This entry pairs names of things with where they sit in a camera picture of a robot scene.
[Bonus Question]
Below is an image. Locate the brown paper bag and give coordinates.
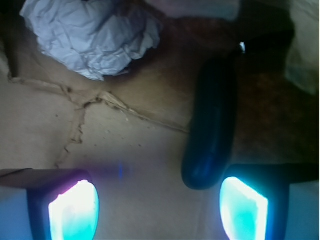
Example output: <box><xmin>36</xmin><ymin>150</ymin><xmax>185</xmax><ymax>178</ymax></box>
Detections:
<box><xmin>0</xmin><ymin>0</ymin><xmax>320</xmax><ymax>240</ymax></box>

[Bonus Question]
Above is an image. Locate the dark green plastic pickle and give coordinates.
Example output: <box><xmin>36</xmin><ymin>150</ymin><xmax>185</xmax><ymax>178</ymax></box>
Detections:
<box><xmin>181</xmin><ymin>58</ymin><xmax>237</xmax><ymax>190</ymax></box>

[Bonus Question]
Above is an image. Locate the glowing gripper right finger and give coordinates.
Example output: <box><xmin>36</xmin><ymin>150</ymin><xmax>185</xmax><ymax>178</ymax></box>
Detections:
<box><xmin>219</xmin><ymin>163</ymin><xmax>320</xmax><ymax>240</ymax></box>

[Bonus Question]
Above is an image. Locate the crumpled white paper ball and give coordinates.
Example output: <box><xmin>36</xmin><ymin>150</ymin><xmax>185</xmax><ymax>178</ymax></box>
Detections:
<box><xmin>20</xmin><ymin>0</ymin><xmax>162</xmax><ymax>81</ymax></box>

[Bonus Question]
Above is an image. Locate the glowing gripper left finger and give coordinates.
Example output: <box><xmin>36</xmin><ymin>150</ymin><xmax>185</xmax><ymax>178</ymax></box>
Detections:
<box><xmin>0</xmin><ymin>168</ymin><xmax>100</xmax><ymax>240</ymax></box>

